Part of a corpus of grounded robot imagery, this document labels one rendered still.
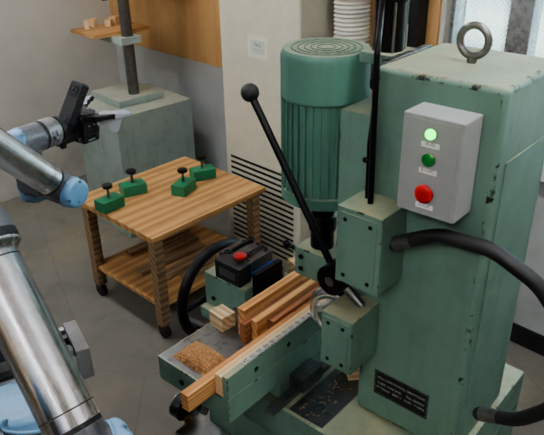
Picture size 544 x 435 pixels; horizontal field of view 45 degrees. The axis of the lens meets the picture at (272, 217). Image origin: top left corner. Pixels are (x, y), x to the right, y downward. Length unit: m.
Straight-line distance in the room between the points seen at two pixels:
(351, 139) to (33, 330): 0.63
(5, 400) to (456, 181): 0.79
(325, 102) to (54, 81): 3.31
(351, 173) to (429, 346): 0.35
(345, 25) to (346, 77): 1.58
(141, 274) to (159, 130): 0.93
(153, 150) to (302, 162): 2.42
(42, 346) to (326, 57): 0.68
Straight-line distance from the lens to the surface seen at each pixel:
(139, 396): 2.69
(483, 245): 1.03
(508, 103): 1.00
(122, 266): 3.15
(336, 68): 1.19
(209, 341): 1.44
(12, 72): 4.26
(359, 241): 1.10
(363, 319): 1.22
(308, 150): 1.25
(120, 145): 3.52
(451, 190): 1.00
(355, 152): 1.20
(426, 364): 1.26
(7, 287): 0.91
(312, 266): 1.43
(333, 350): 1.25
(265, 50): 2.97
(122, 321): 3.09
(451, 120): 0.97
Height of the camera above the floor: 1.79
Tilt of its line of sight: 28 degrees down
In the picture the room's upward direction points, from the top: 1 degrees counter-clockwise
